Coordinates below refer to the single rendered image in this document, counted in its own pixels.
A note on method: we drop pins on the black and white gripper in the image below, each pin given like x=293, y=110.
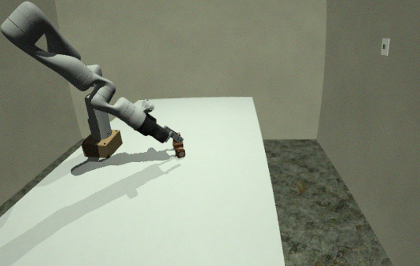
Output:
x=146, y=124

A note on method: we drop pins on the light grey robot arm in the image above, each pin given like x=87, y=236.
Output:
x=25, y=26

